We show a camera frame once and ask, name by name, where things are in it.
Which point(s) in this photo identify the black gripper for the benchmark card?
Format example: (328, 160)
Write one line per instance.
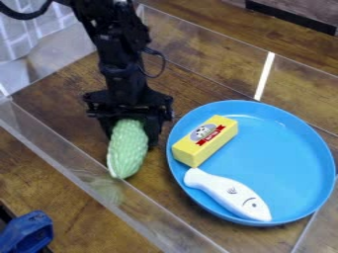
(129, 98)

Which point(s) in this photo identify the green bitter gourd toy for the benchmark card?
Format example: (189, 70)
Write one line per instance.
(127, 149)

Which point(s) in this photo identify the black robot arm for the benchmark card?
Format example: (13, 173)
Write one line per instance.
(121, 37)

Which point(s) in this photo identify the blue round plastic tray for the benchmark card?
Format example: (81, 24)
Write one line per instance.
(277, 156)

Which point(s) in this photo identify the yellow butter block toy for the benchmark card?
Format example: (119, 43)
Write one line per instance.
(194, 148)

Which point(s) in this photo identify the white patterned curtain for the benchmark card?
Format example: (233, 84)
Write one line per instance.
(21, 35)

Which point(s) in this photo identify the white fish toy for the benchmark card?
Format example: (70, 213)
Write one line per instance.
(233, 195)

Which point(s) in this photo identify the clear acrylic enclosure wall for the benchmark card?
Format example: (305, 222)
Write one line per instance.
(53, 145)

